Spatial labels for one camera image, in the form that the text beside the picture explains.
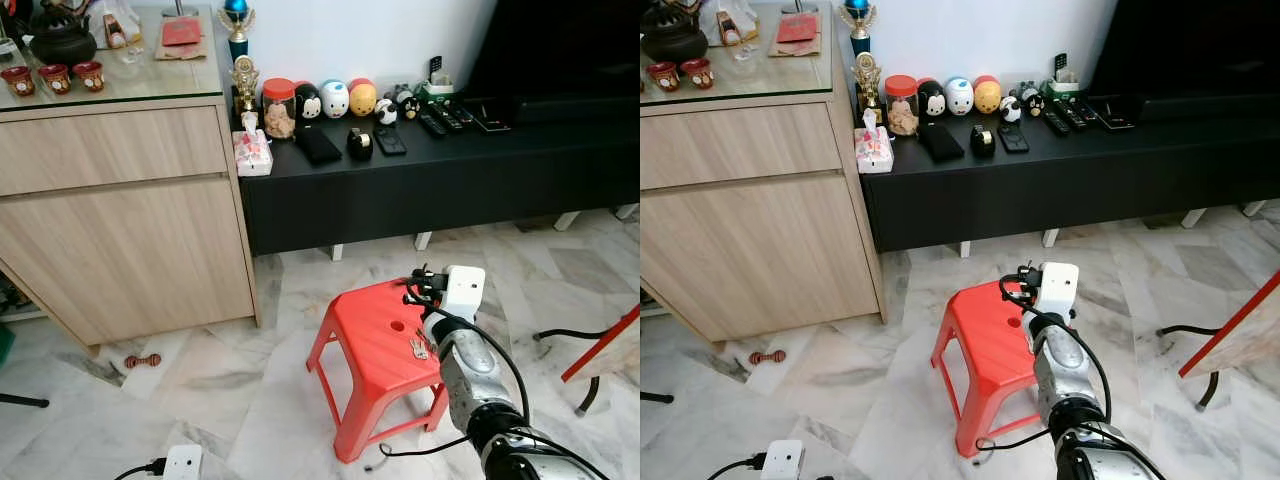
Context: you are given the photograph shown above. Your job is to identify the light wooden cabinet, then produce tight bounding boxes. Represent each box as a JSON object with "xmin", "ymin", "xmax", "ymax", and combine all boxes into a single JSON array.
[
  {"xmin": 640, "ymin": 0, "xmax": 890, "ymax": 343},
  {"xmin": 0, "ymin": 0, "xmax": 264, "ymax": 357}
]

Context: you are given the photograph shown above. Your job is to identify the black teapot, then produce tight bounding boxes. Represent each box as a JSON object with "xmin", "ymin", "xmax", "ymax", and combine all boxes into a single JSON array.
[
  {"xmin": 641, "ymin": 2, "xmax": 714, "ymax": 64},
  {"xmin": 27, "ymin": 3, "xmax": 99, "ymax": 67}
]

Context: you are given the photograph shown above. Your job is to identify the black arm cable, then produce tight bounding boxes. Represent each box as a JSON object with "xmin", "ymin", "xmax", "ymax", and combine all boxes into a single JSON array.
[
  {"xmin": 998, "ymin": 270, "xmax": 1114, "ymax": 426},
  {"xmin": 707, "ymin": 453, "xmax": 767, "ymax": 480},
  {"xmin": 403, "ymin": 272, "xmax": 533, "ymax": 426},
  {"xmin": 112, "ymin": 457, "xmax": 167, "ymax": 480}
]

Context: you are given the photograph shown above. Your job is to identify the small gold trophy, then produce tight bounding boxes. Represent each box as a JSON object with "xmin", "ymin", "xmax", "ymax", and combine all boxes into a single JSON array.
[
  {"xmin": 229, "ymin": 55, "xmax": 262, "ymax": 128},
  {"xmin": 851, "ymin": 51, "xmax": 884, "ymax": 123}
]

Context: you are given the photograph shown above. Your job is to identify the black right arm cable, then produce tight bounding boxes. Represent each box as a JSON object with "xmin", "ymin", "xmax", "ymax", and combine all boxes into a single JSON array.
[
  {"xmin": 998, "ymin": 270, "xmax": 1114, "ymax": 426},
  {"xmin": 403, "ymin": 272, "xmax": 533, "ymax": 426}
]

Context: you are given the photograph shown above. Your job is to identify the black metal chair leg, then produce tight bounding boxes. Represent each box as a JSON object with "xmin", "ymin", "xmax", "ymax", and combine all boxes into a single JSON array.
[
  {"xmin": 532, "ymin": 327, "xmax": 613, "ymax": 417},
  {"xmin": 1156, "ymin": 322, "xmax": 1229, "ymax": 412}
]

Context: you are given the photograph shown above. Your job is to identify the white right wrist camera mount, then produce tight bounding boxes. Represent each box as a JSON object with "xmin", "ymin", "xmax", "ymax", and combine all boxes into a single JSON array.
[
  {"xmin": 440, "ymin": 265, "xmax": 488, "ymax": 324},
  {"xmin": 1032, "ymin": 262, "xmax": 1082, "ymax": 321}
]

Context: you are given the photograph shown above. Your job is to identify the black wallet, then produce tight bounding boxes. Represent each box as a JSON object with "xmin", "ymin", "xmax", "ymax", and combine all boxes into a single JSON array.
[
  {"xmin": 294, "ymin": 124, "xmax": 344, "ymax": 167},
  {"xmin": 917, "ymin": 121, "xmax": 967, "ymax": 164}
]

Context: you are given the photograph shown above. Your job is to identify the green white desk holder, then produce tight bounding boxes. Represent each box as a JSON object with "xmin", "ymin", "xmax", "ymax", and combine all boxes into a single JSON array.
[
  {"xmin": 419, "ymin": 55, "xmax": 457, "ymax": 102},
  {"xmin": 1044, "ymin": 52, "xmax": 1082, "ymax": 99}
]

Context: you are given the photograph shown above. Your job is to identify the thin black floor cable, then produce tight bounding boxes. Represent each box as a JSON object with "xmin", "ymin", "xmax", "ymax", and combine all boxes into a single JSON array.
[
  {"xmin": 364, "ymin": 433, "xmax": 473, "ymax": 472},
  {"xmin": 974, "ymin": 428, "xmax": 1053, "ymax": 453}
]

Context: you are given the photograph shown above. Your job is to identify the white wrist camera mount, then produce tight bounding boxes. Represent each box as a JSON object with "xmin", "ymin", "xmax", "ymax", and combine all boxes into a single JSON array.
[
  {"xmin": 440, "ymin": 265, "xmax": 488, "ymax": 324},
  {"xmin": 759, "ymin": 439, "xmax": 807, "ymax": 480},
  {"xmin": 162, "ymin": 444, "xmax": 204, "ymax": 480},
  {"xmin": 1032, "ymin": 262, "xmax": 1082, "ymax": 321}
]

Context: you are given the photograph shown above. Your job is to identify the brown cardboard piece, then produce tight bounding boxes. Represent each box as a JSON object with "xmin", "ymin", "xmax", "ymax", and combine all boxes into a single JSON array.
[
  {"xmin": 767, "ymin": 30, "xmax": 824, "ymax": 58},
  {"xmin": 154, "ymin": 34, "xmax": 211, "ymax": 63}
]

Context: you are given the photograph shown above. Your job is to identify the white blue plush toy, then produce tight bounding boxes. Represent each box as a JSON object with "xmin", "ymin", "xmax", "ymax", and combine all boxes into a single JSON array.
[
  {"xmin": 944, "ymin": 76, "xmax": 976, "ymax": 118},
  {"xmin": 320, "ymin": 79, "xmax": 351, "ymax": 120}
]

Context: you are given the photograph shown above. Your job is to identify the black tray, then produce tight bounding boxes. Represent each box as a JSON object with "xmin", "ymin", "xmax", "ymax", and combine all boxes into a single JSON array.
[
  {"xmin": 1089, "ymin": 93, "xmax": 1138, "ymax": 132},
  {"xmin": 468, "ymin": 96, "xmax": 515, "ymax": 134}
]

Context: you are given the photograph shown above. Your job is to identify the pink white tissue box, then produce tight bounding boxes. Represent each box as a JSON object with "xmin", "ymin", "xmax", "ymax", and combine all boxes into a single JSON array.
[
  {"xmin": 232, "ymin": 111, "xmax": 275, "ymax": 178},
  {"xmin": 854, "ymin": 108, "xmax": 897, "ymax": 176}
]

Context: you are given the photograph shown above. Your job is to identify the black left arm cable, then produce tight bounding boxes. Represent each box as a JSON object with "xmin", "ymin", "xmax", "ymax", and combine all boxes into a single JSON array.
[
  {"xmin": 707, "ymin": 453, "xmax": 767, "ymax": 480},
  {"xmin": 112, "ymin": 457, "xmax": 167, "ymax": 480}
]

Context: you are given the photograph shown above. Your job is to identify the black white figurine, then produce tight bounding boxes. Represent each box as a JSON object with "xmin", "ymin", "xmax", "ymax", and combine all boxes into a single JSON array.
[
  {"xmin": 1011, "ymin": 81, "xmax": 1047, "ymax": 119},
  {"xmin": 386, "ymin": 84, "xmax": 422, "ymax": 122}
]

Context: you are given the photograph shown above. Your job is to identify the red lidded glass jar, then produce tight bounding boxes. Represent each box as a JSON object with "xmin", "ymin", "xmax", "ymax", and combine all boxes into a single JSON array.
[
  {"xmin": 261, "ymin": 77, "xmax": 299, "ymax": 140},
  {"xmin": 884, "ymin": 74, "xmax": 921, "ymax": 138}
]

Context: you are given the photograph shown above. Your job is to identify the black television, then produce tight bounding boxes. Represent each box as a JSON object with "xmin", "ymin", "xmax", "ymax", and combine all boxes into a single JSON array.
[
  {"xmin": 464, "ymin": 0, "xmax": 641, "ymax": 103},
  {"xmin": 1086, "ymin": 0, "xmax": 1280, "ymax": 101}
]

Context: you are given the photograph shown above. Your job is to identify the red packet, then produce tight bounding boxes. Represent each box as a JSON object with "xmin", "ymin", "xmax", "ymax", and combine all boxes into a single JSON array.
[
  {"xmin": 160, "ymin": 16, "xmax": 207, "ymax": 49},
  {"xmin": 775, "ymin": 12, "xmax": 822, "ymax": 44}
]

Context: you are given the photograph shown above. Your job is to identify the black TV console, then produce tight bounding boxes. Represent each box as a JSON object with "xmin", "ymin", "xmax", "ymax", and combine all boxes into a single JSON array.
[
  {"xmin": 855, "ymin": 90, "xmax": 1280, "ymax": 255},
  {"xmin": 231, "ymin": 92, "xmax": 641, "ymax": 259}
]

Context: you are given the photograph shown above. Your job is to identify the yellow plush toy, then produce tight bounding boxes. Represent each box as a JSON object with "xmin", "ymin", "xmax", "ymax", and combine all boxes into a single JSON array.
[
  {"xmin": 348, "ymin": 77, "xmax": 379, "ymax": 118},
  {"xmin": 973, "ymin": 74, "xmax": 1004, "ymax": 116}
]

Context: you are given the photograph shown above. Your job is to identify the blue ball trophy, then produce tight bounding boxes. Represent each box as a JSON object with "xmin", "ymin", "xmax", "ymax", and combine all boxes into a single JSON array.
[
  {"xmin": 217, "ymin": 0, "xmax": 257, "ymax": 64},
  {"xmin": 839, "ymin": 0, "xmax": 877, "ymax": 57}
]

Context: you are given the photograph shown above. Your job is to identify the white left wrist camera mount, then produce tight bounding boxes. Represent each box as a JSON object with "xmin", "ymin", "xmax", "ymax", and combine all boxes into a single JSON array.
[
  {"xmin": 759, "ymin": 439, "xmax": 807, "ymax": 480},
  {"xmin": 162, "ymin": 444, "xmax": 204, "ymax": 480}
]

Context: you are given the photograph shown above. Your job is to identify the red edged table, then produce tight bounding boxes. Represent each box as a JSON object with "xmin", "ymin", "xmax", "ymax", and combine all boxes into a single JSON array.
[
  {"xmin": 559, "ymin": 304, "xmax": 641, "ymax": 387},
  {"xmin": 1177, "ymin": 267, "xmax": 1280, "ymax": 381}
]

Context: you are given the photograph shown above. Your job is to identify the clear plastic bag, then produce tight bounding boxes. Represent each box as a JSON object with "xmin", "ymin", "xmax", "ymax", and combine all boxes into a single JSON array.
[
  {"xmin": 700, "ymin": 0, "xmax": 763, "ymax": 49},
  {"xmin": 94, "ymin": 0, "xmax": 147, "ymax": 51}
]

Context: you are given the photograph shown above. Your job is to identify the red plastic stool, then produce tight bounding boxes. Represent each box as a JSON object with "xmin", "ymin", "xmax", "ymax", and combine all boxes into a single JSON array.
[
  {"xmin": 305, "ymin": 277, "xmax": 452, "ymax": 465},
  {"xmin": 930, "ymin": 279, "xmax": 1053, "ymax": 460}
]

